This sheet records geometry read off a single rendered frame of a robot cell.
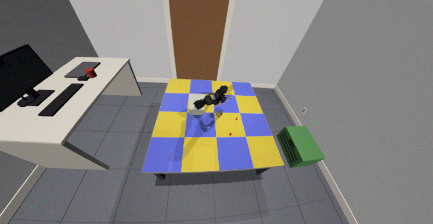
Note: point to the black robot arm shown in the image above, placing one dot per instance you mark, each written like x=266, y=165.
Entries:
x=209, y=101

